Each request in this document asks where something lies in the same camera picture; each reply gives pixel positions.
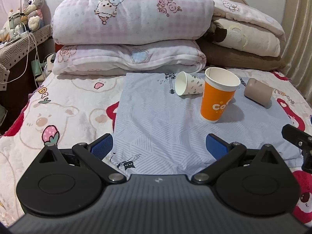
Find orange paper cup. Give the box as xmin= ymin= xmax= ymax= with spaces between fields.
xmin=200 ymin=67 xmax=241 ymax=123

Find pink beige cylindrical cup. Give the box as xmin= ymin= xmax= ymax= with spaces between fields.
xmin=244 ymin=78 xmax=273 ymax=107

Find white floral paper cup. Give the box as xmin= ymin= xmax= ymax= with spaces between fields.
xmin=175 ymin=71 xmax=205 ymax=96

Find cartoon bear bed sheet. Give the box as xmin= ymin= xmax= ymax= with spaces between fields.
xmin=1 ymin=69 xmax=311 ymax=226

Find grey blue patterned cloth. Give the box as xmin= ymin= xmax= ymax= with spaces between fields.
xmin=104 ymin=73 xmax=303 ymax=176

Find cream brown folded blanket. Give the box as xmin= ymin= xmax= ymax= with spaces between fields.
xmin=196 ymin=16 xmax=286 ymax=71

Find beige pleated curtain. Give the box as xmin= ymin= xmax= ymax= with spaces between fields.
xmin=281 ymin=0 xmax=311 ymax=103

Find patterned bedside table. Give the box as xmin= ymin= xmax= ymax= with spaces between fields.
xmin=1 ymin=24 xmax=52 ymax=91

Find pink checked folded quilt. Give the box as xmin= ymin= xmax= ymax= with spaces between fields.
xmin=51 ymin=0 xmax=285 ymax=75

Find grey bunny plush toy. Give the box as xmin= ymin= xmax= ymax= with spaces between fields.
xmin=22 ymin=0 xmax=44 ymax=31

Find white charging cable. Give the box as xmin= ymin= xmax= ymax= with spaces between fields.
xmin=0 ymin=23 xmax=41 ymax=86

